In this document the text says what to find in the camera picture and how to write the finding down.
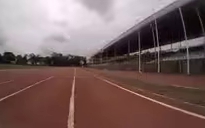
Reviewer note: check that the row of trees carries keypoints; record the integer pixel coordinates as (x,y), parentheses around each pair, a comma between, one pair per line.
(33,59)

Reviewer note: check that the roofed grandstand building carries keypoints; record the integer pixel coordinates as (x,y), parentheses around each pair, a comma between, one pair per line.
(170,40)

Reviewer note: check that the red running track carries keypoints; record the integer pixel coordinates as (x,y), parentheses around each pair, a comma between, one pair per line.
(43,106)

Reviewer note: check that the grass field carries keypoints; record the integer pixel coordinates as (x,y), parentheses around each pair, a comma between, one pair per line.
(10,66)

